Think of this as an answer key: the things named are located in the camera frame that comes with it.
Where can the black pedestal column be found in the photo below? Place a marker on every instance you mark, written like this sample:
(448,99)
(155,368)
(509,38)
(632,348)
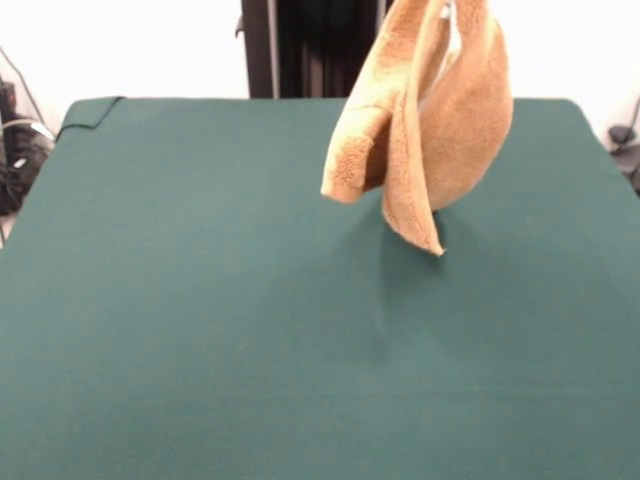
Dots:
(310,50)

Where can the dark green table cloth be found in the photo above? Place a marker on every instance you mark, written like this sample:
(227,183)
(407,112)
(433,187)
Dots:
(200,300)

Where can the tan terry towel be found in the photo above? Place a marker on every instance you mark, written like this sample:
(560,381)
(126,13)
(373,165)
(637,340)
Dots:
(460,125)

